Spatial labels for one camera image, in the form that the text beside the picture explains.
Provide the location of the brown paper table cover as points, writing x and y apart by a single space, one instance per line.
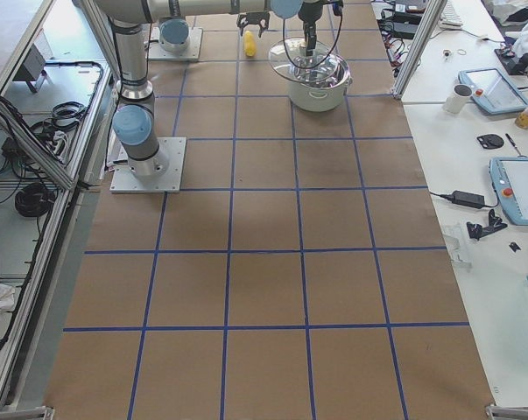
300 273

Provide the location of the white metal cooking pot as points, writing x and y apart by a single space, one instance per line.
323 88

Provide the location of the black pen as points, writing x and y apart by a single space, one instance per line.
513 145

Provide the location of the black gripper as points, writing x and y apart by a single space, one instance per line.
253 19
308 11

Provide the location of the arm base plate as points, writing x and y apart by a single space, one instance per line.
160 49
161 173

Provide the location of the blue teach pendant near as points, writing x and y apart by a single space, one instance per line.
509 177

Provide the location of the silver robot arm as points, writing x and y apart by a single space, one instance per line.
174 33
133 122

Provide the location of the black power adapter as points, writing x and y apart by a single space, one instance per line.
468 199

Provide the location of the blue teach pendant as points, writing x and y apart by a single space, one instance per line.
499 94
509 177

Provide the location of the white mug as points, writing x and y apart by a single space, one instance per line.
457 99

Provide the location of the glass pot lid with knob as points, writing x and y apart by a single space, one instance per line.
290 59

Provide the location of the blue teach pendant far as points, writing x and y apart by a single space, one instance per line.
499 94

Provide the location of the yellow corn cob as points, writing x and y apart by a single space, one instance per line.
249 44

